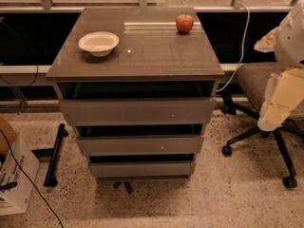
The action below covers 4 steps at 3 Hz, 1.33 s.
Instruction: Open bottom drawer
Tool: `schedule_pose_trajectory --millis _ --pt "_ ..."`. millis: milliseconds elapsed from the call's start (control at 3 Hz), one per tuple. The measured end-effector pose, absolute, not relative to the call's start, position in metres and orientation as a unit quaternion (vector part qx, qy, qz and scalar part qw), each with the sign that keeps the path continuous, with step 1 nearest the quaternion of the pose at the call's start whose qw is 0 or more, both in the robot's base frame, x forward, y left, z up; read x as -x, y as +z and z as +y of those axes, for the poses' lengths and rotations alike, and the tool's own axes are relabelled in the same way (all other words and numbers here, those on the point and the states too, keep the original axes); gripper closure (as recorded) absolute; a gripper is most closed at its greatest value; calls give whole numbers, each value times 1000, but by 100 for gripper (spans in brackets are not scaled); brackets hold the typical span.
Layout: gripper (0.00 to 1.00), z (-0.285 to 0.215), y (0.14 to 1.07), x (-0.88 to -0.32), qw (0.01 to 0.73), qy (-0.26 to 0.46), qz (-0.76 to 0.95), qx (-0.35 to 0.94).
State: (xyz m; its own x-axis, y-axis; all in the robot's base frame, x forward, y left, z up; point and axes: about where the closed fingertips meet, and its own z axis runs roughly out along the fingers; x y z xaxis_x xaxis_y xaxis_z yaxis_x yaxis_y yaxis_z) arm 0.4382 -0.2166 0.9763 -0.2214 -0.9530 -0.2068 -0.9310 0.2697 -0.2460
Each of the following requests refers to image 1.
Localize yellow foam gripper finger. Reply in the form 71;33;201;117
257;68;304;131

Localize grey bottom drawer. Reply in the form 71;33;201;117
88;161;196;178

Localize grey drawer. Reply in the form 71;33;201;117
60;99;215;126
88;161;196;178
76;135;204;157

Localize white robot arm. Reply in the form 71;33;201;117
254;0;304;131

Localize grey top drawer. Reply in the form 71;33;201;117
60;99;215;126

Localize grey drawer cabinet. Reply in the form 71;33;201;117
47;7;223;181

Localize grey middle drawer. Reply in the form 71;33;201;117
76;135;204;157

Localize grey office chair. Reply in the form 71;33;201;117
221;62;304;189

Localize red apple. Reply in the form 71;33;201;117
176;14;194;33

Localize white paper bowl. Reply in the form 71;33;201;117
78;31;120;57

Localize black foot under cabinet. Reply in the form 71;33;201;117
112;180;134;195

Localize black metal bar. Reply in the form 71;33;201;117
44;123;68;187

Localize cardboard box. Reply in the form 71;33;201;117
0;116;40;216

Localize white cable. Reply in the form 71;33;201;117
216;5;251;93

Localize black cable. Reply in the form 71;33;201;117
0;128;65;228

